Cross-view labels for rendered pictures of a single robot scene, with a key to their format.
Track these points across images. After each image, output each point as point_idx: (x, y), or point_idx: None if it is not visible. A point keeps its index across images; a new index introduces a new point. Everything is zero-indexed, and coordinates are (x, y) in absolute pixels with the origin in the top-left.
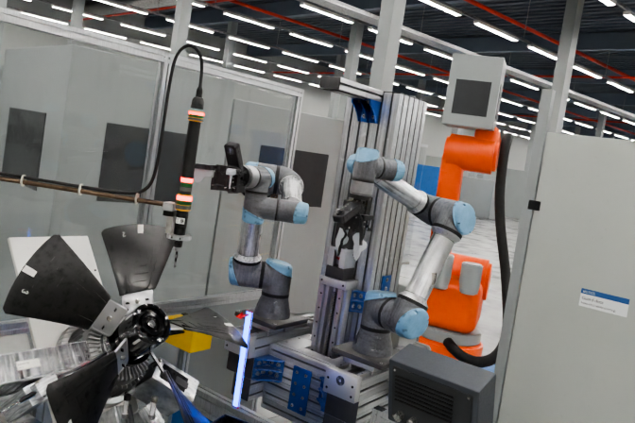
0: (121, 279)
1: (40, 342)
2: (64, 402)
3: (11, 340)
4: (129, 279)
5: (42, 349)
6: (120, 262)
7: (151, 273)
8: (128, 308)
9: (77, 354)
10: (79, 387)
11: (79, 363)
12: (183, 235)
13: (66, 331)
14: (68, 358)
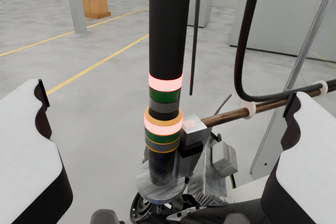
0: (228, 204)
1: (239, 190)
2: (146, 146)
3: (219, 149)
4: (219, 207)
5: (202, 161)
6: (249, 202)
7: (200, 220)
8: (193, 209)
9: (195, 186)
10: (147, 151)
11: (189, 189)
12: (148, 175)
13: (235, 201)
14: (194, 180)
